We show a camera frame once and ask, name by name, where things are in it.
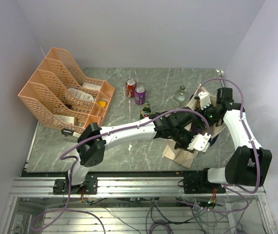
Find cream canvas tote bag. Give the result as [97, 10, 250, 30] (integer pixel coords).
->
[162, 87, 226, 168]

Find green Perrier glass bottle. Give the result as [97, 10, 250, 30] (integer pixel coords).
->
[139, 101, 152, 119]

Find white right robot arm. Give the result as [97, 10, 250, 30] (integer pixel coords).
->
[198, 88, 272, 193]

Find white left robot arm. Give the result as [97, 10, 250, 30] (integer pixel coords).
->
[65, 108, 199, 194]

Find clear Chang bottle rear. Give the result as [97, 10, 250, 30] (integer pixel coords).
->
[172, 85, 185, 108]

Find purple Fanta can rear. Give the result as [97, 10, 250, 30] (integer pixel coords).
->
[135, 86, 146, 105]

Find red cola can rear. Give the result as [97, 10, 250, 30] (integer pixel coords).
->
[125, 78, 137, 98]

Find yellow sticky note block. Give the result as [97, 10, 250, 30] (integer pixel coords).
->
[98, 100, 107, 108]

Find white box rear slot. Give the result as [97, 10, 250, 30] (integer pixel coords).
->
[82, 82, 101, 91]

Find white box slot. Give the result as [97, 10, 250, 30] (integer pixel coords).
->
[82, 82, 101, 91]
[57, 115, 76, 125]

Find white oval blister pack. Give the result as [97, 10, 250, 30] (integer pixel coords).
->
[68, 88, 94, 102]

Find white box front slot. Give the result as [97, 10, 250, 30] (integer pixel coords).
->
[57, 115, 76, 125]

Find black grey stapler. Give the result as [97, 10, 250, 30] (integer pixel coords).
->
[61, 128, 81, 138]

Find pink plastic file organizer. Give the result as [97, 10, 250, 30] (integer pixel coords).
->
[18, 47, 115, 133]

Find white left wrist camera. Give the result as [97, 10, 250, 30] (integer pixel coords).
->
[187, 133, 211, 153]

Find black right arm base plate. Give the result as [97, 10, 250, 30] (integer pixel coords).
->
[178, 177, 226, 195]

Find loose cables under frame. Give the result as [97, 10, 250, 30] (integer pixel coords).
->
[63, 192, 252, 234]

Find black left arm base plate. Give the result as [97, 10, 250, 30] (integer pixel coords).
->
[53, 175, 98, 195]

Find aluminium mounting rail frame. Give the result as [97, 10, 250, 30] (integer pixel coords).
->
[0, 175, 276, 234]

